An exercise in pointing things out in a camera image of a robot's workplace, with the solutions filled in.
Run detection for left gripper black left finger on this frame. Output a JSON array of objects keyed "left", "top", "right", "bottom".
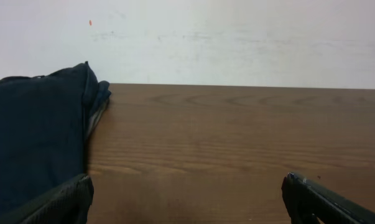
[{"left": 0, "top": 174, "right": 94, "bottom": 224}]

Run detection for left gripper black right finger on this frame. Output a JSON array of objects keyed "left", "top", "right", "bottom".
[{"left": 281, "top": 172, "right": 375, "bottom": 224}]

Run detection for navy blue shorts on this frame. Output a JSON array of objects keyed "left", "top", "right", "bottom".
[{"left": 0, "top": 63, "right": 111, "bottom": 216}]

